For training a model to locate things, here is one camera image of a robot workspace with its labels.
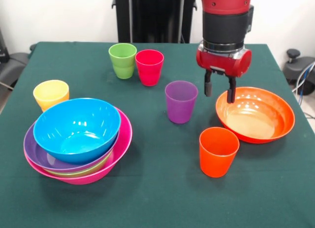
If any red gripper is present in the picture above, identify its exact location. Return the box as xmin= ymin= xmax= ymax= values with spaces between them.
xmin=195 ymin=43 xmax=252 ymax=104

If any purple cup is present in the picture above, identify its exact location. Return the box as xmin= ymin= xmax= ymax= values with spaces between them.
xmin=164 ymin=80 xmax=199 ymax=125

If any orange bowl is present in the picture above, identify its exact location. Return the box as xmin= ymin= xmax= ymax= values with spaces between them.
xmin=216 ymin=87 xmax=296 ymax=144

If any pink bowl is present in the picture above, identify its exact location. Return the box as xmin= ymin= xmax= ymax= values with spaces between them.
xmin=24 ymin=107 xmax=133 ymax=185

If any blue bowl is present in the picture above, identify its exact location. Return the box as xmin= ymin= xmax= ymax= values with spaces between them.
xmin=32 ymin=98 xmax=122 ymax=164

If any green bowl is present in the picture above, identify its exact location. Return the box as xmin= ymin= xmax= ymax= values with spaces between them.
xmin=48 ymin=149 xmax=116 ymax=178

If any purple bowl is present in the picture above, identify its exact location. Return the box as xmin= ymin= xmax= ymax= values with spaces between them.
xmin=23 ymin=122 xmax=121 ymax=171

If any orange cup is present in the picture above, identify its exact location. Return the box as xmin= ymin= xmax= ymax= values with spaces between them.
xmin=199 ymin=127 xmax=240 ymax=178

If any red cup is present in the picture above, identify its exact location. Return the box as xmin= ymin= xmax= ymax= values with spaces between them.
xmin=135 ymin=49 xmax=164 ymax=87

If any green cup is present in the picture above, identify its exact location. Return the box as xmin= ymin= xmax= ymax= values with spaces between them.
xmin=112 ymin=63 xmax=136 ymax=79
xmin=108 ymin=42 xmax=137 ymax=67

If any dark green tablecloth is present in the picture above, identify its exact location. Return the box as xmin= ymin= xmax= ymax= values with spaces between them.
xmin=0 ymin=41 xmax=315 ymax=228

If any yellow cup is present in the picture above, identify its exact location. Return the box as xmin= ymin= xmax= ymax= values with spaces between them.
xmin=32 ymin=79 xmax=70 ymax=112

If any black equipment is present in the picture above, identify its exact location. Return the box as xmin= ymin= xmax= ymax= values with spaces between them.
xmin=0 ymin=28 xmax=32 ymax=91

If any grey cable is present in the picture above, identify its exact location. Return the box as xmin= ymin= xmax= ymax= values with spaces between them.
xmin=292 ymin=62 xmax=315 ymax=93

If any blue cable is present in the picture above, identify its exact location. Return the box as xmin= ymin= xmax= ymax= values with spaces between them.
xmin=298 ymin=62 xmax=312 ymax=98

